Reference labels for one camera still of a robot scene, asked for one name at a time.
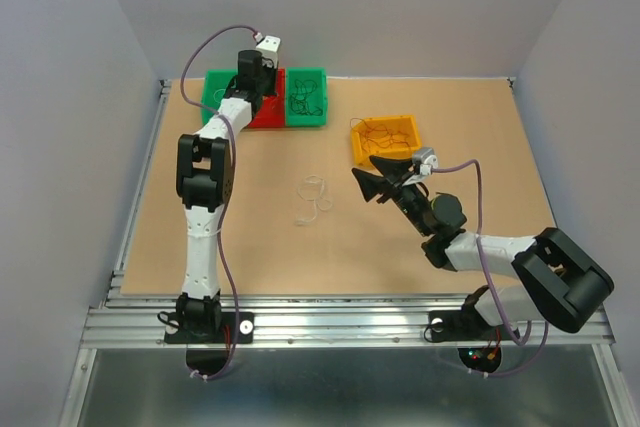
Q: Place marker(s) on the yellow bin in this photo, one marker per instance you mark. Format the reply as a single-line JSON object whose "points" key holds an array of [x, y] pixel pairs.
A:
{"points": [[395, 136]]}

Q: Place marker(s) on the red bin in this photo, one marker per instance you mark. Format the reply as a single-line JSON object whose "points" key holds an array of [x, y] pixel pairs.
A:
{"points": [[272, 113]]}

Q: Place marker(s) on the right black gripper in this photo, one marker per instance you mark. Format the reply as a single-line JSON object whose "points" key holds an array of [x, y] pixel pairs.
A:
{"points": [[391, 183]]}

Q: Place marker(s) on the right green bin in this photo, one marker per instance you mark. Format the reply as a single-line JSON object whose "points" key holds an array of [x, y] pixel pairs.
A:
{"points": [[306, 97]]}

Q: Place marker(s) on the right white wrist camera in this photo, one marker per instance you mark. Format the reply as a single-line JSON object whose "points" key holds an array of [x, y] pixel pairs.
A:
{"points": [[423, 162]]}

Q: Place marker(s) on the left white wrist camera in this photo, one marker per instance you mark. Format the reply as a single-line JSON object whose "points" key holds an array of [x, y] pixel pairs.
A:
{"points": [[268, 46]]}

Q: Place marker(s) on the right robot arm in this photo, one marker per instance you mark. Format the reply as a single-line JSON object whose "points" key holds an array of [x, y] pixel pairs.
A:
{"points": [[546, 277]]}

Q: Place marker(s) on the green bin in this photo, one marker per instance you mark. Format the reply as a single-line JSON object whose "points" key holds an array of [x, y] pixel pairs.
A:
{"points": [[215, 83], [306, 97]]}

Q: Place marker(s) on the left green bin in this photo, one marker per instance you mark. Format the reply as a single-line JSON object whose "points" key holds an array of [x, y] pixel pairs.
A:
{"points": [[215, 83]]}

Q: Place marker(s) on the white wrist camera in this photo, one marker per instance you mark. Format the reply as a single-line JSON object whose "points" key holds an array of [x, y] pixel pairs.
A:
{"points": [[268, 46], [423, 162]]}

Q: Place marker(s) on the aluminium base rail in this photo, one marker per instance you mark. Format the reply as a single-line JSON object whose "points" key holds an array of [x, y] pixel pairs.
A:
{"points": [[280, 322]]}

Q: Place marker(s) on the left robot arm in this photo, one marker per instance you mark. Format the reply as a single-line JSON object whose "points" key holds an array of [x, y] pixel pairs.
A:
{"points": [[205, 174]]}

